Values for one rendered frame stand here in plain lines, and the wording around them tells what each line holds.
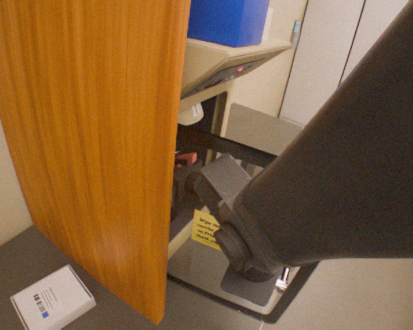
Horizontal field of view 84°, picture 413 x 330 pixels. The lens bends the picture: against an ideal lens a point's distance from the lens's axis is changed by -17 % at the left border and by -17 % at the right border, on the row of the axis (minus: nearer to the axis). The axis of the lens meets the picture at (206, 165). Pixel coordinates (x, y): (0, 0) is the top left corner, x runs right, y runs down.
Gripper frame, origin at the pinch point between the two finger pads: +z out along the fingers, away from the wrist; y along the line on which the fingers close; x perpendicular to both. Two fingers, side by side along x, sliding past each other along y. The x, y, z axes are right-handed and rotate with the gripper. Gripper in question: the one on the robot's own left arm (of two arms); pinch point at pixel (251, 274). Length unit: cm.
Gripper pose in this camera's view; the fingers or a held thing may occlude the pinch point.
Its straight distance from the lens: 45.2
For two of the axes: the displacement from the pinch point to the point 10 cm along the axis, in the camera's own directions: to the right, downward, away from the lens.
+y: -4.3, 7.6, -4.9
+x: 9.0, 3.2, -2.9
